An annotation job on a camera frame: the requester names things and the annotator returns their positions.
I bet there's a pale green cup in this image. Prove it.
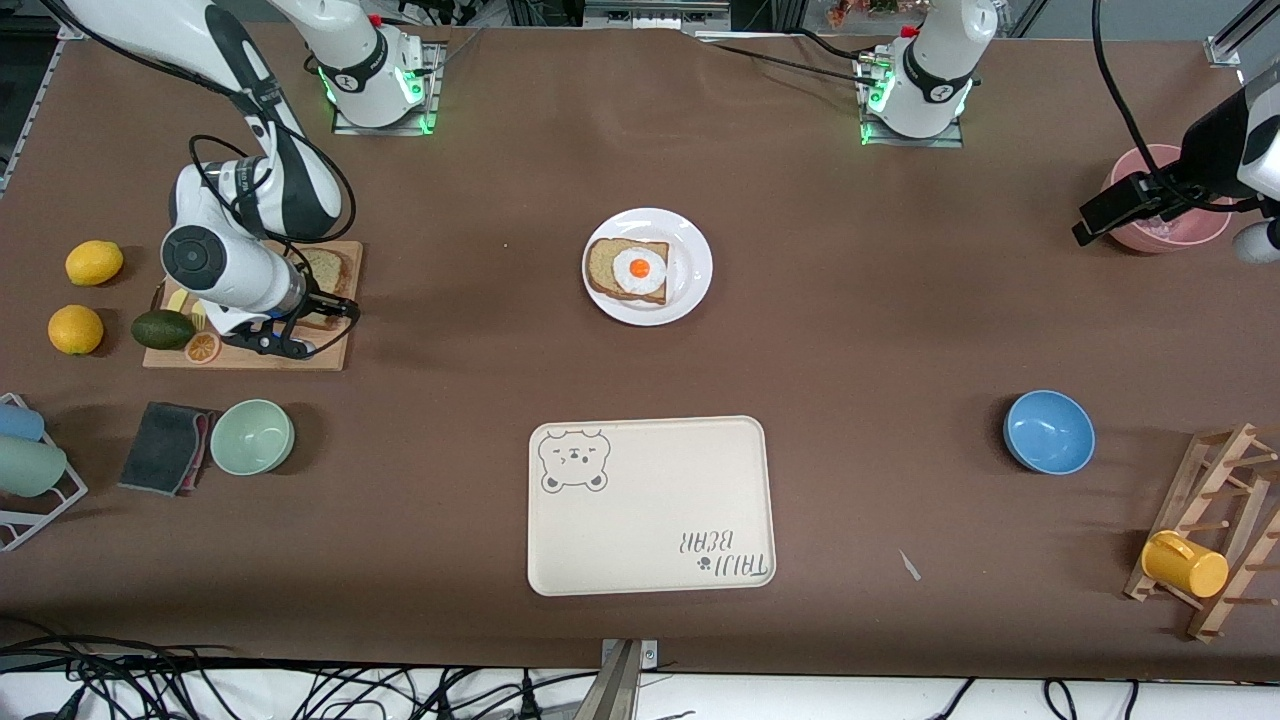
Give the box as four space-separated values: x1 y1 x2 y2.
0 436 68 498

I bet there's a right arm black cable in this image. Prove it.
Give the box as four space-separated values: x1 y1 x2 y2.
40 0 359 246

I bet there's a white wire rack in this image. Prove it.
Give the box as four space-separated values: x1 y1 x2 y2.
0 393 89 553

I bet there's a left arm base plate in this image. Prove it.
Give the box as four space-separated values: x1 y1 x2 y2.
856 55 967 150

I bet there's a plain bread slice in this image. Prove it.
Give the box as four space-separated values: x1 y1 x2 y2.
285 247 351 331

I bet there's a wooden cup rack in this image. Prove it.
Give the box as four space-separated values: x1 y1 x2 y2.
1123 423 1280 642

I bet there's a pink bowl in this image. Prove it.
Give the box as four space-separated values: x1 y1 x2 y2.
1098 144 1234 254

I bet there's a yellow lemon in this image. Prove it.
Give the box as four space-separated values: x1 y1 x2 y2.
65 240 125 287

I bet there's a black table cable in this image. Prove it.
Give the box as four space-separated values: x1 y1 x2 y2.
695 28 886 91

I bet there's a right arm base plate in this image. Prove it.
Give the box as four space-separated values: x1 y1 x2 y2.
330 38 443 137

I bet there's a pale green bowl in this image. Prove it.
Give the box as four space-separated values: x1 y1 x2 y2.
209 399 296 477

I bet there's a grey folded cloth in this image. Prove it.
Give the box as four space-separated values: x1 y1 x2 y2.
118 401 223 498

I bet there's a black cable tangle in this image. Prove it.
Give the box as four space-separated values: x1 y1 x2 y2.
0 615 601 720

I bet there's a yellow cup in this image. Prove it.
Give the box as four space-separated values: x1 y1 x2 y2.
1141 530 1230 599

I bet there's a white round plate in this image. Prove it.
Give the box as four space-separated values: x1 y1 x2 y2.
582 207 714 327

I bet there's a green avocado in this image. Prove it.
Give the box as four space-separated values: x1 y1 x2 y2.
131 309 196 351

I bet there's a grey metal bracket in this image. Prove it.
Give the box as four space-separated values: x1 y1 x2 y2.
583 0 731 31

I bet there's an aluminium frame post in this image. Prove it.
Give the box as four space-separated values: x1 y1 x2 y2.
1205 0 1280 69

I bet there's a fried egg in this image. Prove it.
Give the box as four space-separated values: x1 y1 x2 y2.
612 247 668 297

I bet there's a cream bear print tray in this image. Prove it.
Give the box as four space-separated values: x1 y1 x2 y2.
527 416 777 598

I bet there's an orange citrus fruit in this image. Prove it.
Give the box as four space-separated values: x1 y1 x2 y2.
48 305 105 356

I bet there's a blue bowl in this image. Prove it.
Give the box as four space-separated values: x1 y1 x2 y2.
1003 390 1097 476

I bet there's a wooden cutting board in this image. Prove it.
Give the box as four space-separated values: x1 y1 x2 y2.
142 240 364 372

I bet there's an orange red decoration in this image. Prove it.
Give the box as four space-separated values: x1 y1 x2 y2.
828 0 901 26

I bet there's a light blue cup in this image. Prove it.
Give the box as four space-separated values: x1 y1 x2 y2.
0 402 46 443

